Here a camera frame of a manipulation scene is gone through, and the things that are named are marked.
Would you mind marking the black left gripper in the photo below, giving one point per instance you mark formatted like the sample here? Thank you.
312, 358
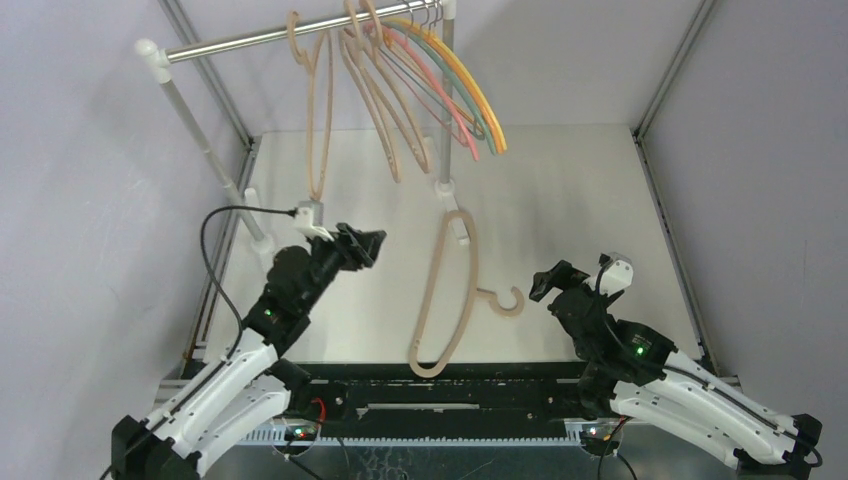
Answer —
365, 246

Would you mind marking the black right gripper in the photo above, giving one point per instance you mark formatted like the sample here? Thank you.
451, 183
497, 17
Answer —
562, 291

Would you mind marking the pink wire hanger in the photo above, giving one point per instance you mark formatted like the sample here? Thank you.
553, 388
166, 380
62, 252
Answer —
418, 64

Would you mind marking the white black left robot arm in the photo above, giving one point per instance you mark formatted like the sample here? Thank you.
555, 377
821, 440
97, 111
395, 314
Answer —
252, 381

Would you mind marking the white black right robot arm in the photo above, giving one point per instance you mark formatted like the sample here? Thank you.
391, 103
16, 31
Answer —
637, 373

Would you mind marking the silver hanging rod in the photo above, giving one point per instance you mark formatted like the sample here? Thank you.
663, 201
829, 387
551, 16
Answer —
234, 42

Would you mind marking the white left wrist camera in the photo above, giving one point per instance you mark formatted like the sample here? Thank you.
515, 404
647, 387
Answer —
308, 221

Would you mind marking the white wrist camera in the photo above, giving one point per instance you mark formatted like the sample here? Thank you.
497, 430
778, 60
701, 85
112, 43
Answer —
614, 275
308, 221

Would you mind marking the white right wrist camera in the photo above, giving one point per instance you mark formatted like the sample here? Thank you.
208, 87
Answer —
614, 275

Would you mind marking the right rack post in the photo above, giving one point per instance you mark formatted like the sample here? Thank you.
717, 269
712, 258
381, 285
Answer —
447, 36

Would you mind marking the rack post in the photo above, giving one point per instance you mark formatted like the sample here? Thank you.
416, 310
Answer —
263, 243
447, 36

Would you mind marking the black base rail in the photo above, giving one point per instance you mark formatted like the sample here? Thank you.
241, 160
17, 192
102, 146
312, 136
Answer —
468, 401

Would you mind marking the aluminium frame rail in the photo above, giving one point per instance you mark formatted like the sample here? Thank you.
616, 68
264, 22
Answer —
307, 410

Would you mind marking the left rack post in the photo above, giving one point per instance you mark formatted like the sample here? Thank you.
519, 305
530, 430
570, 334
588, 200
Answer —
263, 243

